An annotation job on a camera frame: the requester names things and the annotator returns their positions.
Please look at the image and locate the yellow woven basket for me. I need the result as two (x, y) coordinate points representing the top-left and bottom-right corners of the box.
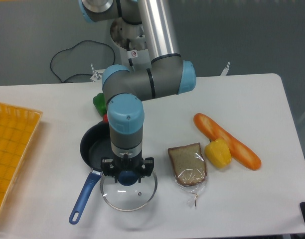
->
(0, 102), (43, 215)

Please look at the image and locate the dark pan with blue handle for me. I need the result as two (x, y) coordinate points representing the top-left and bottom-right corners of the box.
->
(69, 121), (113, 225)

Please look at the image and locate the green bell pepper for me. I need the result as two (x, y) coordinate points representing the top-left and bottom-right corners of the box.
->
(92, 93), (107, 117)

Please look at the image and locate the orange baguette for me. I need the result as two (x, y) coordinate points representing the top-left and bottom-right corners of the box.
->
(193, 113), (262, 170)

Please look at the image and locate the white table bracket right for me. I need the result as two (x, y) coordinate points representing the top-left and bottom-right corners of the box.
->
(220, 62), (230, 76)

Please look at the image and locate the white table bracket left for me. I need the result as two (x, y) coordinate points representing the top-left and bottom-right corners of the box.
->
(90, 63), (104, 82)

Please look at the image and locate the white table bracket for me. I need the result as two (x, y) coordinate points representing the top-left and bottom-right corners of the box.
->
(220, 62), (230, 76)
(90, 63), (104, 82)

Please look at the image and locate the red bell pepper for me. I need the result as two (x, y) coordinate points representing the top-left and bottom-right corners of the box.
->
(103, 114), (109, 123)

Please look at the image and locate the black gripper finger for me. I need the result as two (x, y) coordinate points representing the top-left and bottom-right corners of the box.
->
(137, 157), (154, 183)
(101, 157), (119, 183)

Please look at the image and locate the black cable on floor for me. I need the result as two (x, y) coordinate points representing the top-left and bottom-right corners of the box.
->
(50, 39), (116, 83)

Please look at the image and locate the bread slice in plastic bag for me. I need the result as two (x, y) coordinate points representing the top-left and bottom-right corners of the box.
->
(167, 143), (208, 208)

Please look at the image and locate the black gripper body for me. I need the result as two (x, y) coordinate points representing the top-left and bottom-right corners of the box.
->
(112, 154), (143, 176)

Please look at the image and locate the glass lid with blue knob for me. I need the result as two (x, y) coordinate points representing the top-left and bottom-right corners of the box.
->
(100, 172), (158, 212)

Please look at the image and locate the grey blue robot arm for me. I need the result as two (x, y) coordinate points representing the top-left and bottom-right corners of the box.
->
(79, 0), (196, 186)

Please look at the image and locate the yellow bell pepper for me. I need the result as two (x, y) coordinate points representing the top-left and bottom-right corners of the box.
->
(204, 138), (232, 169)

